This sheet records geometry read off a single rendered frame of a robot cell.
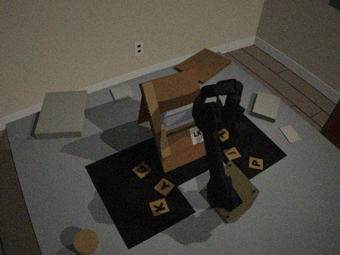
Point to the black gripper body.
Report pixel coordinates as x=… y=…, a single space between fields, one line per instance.
x=229 y=116

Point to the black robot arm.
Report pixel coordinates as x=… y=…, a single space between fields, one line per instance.
x=207 y=117

